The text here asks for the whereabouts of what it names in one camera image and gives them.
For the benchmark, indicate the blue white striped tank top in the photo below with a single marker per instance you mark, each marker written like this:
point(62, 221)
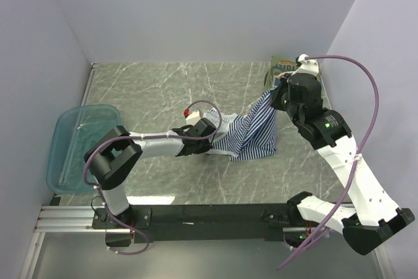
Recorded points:
point(242, 138)

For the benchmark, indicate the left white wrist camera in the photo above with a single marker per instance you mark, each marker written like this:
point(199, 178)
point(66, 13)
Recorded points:
point(192, 117)

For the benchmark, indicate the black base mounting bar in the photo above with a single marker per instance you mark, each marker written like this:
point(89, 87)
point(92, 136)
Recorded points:
point(215, 222)

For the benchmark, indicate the translucent teal laundry basket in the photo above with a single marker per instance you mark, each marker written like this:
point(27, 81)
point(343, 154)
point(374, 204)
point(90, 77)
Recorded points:
point(77, 130)

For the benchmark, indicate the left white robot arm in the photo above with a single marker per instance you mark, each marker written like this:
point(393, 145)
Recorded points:
point(111, 160)

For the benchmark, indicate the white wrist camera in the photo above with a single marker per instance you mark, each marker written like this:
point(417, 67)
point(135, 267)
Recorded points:
point(192, 117)
point(306, 65)

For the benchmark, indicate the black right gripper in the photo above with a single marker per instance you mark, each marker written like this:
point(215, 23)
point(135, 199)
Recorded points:
point(275, 99)

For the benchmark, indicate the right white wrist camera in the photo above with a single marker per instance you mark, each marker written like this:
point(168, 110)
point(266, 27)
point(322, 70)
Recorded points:
point(306, 65)

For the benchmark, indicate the aluminium frame rail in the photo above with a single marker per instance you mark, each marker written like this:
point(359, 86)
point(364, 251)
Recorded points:
point(83, 218)

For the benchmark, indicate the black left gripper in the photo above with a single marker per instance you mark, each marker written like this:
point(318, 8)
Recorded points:
point(206, 147)

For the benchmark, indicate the olive green tank top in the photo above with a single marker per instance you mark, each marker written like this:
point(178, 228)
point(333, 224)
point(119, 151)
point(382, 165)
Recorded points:
point(281, 70)

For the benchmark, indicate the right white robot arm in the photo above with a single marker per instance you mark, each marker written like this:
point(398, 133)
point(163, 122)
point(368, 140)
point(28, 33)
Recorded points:
point(373, 216)

